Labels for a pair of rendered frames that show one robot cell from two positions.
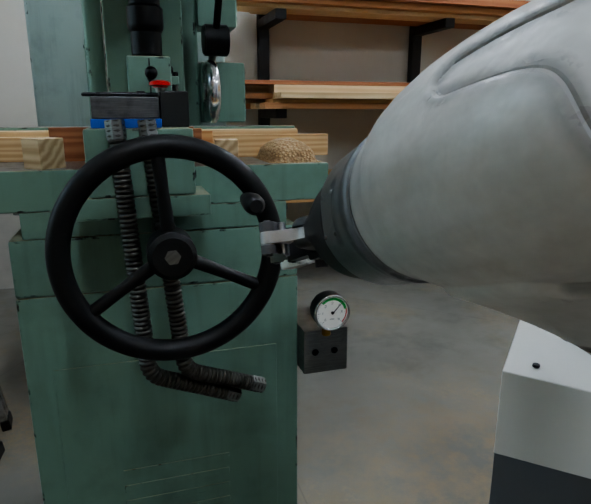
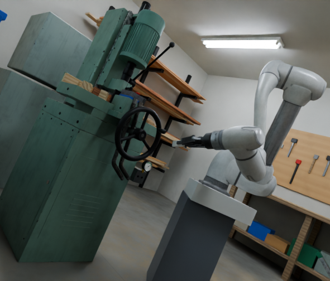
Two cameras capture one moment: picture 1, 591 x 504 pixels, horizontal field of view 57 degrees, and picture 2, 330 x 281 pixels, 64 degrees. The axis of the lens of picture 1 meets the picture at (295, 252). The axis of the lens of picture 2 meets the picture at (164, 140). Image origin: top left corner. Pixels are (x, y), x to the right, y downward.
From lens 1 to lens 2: 0.94 m
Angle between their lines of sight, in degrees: 33
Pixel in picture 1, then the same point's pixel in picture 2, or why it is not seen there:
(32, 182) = (101, 101)
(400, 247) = (231, 141)
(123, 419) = (84, 176)
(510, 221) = (247, 141)
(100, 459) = (72, 187)
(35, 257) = (90, 120)
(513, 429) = (196, 194)
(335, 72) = not seen: hidden behind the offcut
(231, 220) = not seen: hidden behind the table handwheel
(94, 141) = (129, 101)
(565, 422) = (206, 194)
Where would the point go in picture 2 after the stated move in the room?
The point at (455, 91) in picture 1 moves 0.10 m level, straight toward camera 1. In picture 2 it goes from (244, 130) to (259, 130)
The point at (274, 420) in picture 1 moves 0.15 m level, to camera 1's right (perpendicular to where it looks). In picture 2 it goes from (117, 193) to (138, 200)
